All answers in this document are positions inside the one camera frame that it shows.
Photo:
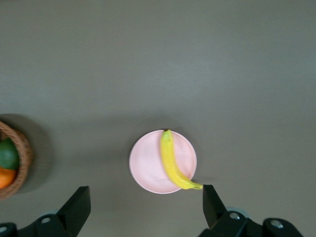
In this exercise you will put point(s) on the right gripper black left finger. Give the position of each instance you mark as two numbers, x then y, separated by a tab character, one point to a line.
71	212

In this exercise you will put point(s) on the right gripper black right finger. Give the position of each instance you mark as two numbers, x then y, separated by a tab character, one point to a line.
216	212

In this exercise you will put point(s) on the yellow banana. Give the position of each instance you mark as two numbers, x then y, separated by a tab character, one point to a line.
169	158

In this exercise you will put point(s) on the brown wicker basket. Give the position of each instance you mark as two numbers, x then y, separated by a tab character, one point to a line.
24	158

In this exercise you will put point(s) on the orange fruit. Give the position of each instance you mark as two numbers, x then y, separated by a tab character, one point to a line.
6	177

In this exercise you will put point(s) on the pink plate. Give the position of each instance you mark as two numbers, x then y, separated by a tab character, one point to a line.
148	165

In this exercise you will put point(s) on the green avocado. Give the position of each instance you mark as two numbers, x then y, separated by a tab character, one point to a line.
8	155

